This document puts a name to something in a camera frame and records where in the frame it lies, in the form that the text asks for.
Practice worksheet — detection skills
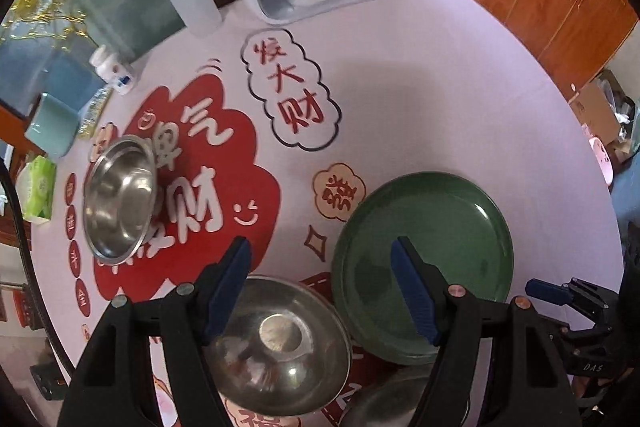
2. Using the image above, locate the white pill bottle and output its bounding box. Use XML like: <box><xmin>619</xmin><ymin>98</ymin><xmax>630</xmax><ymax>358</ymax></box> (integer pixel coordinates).
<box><xmin>90</xmin><ymin>46</ymin><xmax>137</xmax><ymax>96</ymax></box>

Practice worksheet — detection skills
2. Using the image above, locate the cardboard box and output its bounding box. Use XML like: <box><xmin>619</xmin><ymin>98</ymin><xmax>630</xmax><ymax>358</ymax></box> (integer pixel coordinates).
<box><xmin>570</xmin><ymin>79</ymin><xmax>631</xmax><ymax>145</ymax></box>

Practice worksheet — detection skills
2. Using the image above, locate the pink-sided steel bowl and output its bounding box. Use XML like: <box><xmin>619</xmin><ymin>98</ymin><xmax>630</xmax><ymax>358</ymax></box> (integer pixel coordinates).
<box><xmin>202</xmin><ymin>275</ymin><xmax>352</xmax><ymax>417</ymax></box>

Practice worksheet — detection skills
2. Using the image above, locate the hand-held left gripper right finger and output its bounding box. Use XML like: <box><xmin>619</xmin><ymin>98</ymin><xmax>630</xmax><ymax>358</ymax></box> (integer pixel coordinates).
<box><xmin>390</xmin><ymin>236</ymin><xmax>576</xmax><ymax>427</ymax></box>

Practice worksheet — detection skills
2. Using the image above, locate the green tissue box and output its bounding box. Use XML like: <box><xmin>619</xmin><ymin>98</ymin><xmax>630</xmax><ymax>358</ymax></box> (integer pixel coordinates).
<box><xmin>16</xmin><ymin>155</ymin><xmax>57</xmax><ymax>223</ymax></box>

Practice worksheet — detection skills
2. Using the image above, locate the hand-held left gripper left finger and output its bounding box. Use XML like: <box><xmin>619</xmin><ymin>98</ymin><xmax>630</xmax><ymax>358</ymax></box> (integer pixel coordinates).
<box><xmin>57</xmin><ymin>235</ymin><xmax>252</xmax><ymax>427</ymax></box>

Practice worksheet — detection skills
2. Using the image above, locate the shallow steel bowl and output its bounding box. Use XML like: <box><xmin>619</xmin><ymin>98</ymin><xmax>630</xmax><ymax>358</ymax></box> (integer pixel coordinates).
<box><xmin>82</xmin><ymin>135</ymin><xmax>160</xmax><ymax>264</ymax></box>

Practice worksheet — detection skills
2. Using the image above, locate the pink plastic stool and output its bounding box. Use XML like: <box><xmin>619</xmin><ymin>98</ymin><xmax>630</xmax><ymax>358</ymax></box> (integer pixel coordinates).
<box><xmin>590</xmin><ymin>137</ymin><xmax>615</xmax><ymax>188</ymax></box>

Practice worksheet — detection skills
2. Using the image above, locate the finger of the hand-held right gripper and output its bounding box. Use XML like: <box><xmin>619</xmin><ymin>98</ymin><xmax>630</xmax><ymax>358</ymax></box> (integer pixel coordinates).
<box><xmin>525</xmin><ymin>278</ymin><xmax>621</xmax><ymax>323</ymax></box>
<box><xmin>542</xmin><ymin>314</ymin><xmax>613</xmax><ymax>348</ymax></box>

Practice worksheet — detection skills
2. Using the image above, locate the pill blister pack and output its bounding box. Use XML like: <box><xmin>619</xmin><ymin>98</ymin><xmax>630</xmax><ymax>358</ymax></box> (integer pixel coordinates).
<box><xmin>77</xmin><ymin>86</ymin><xmax>113</xmax><ymax>138</ymax></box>

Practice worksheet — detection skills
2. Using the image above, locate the black cable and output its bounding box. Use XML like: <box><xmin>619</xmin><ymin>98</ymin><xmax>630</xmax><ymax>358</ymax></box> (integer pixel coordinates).
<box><xmin>0</xmin><ymin>167</ymin><xmax>66</xmax><ymax>388</ymax></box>

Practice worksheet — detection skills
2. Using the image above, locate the round steel bowl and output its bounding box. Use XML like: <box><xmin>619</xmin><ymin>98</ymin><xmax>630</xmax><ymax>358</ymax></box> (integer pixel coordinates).
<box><xmin>340</xmin><ymin>364</ymin><xmax>471</xmax><ymax>427</ymax></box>

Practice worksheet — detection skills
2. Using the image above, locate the blue chair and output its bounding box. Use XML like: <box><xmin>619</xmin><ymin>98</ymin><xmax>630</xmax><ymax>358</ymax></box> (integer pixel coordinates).
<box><xmin>610</xmin><ymin>157</ymin><xmax>640</xmax><ymax>258</ymax></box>

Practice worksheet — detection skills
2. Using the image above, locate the teal canister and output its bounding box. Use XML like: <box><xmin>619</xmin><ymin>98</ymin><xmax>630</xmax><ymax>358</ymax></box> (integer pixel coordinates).
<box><xmin>24</xmin><ymin>92</ymin><xmax>83</xmax><ymax>159</ymax></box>

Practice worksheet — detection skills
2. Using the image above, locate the green plate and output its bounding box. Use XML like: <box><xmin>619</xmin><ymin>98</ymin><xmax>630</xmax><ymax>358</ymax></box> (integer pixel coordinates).
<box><xmin>331</xmin><ymin>172</ymin><xmax>515</xmax><ymax>367</ymax></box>

